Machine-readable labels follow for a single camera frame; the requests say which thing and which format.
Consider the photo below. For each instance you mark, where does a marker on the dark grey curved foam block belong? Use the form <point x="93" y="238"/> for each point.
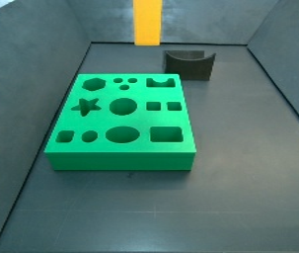
<point x="189" y="64"/>

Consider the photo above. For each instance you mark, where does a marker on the orange rectangular block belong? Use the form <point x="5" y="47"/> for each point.
<point x="147" y="16"/>

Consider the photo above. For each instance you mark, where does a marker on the green foam shape-sorting board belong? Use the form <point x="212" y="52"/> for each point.
<point x="123" y="122"/>

